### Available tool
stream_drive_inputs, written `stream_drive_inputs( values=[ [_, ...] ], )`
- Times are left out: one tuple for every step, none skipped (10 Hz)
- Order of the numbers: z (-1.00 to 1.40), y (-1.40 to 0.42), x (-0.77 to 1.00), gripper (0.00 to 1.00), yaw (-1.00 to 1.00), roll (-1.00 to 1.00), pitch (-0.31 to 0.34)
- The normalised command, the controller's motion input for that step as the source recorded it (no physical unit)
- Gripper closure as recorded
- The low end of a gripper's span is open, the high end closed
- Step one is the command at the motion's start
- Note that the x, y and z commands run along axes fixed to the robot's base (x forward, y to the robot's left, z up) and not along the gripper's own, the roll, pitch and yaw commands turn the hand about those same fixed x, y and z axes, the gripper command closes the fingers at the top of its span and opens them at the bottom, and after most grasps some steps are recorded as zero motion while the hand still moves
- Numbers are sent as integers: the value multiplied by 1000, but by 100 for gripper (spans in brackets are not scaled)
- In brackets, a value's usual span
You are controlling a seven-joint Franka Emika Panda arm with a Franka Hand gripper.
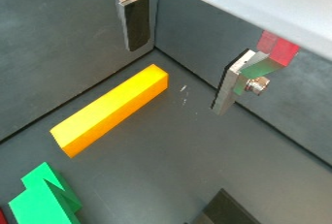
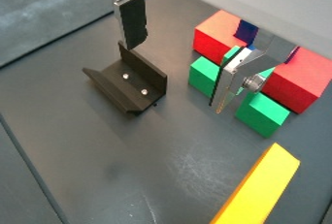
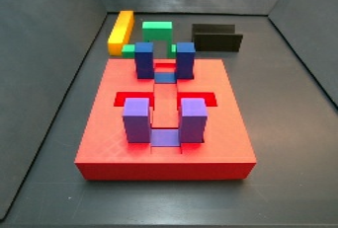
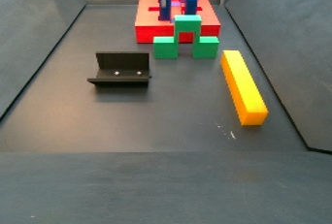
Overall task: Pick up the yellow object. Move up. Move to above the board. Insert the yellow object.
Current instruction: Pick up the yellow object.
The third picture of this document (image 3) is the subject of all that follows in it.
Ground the yellow rectangular block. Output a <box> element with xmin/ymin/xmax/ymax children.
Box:
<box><xmin>107</xmin><ymin>10</ymin><xmax>135</xmax><ymax>56</ymax></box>

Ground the red board with slots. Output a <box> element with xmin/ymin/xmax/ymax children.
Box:
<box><xmin>75</xmin><ymin>59</ymin><xmax>256</xmax><ymax>181</ymax></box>

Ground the purple U-shaped block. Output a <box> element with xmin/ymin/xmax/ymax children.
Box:
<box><xmin>123</xmin><ymin>98</ymin><xmax>207</xmax><ymax>147</ymax></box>

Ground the dark blue U-shaped block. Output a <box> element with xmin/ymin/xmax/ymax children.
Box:
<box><xmin>135</xmin><ymin>42</ymin><xmax>195</xmax><ymax>80</ymax></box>

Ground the green U-shaped block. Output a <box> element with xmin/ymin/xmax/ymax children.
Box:
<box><xmin>119</xmin><ymin>21</ymin><xmax>172</xmax><ymax>58</ymax></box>

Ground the black angled bracket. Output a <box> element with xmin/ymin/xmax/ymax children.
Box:
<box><xmin>191</xmin><ymin>24</ymin><xmax>243</xmax><ymax>52</ymax></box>

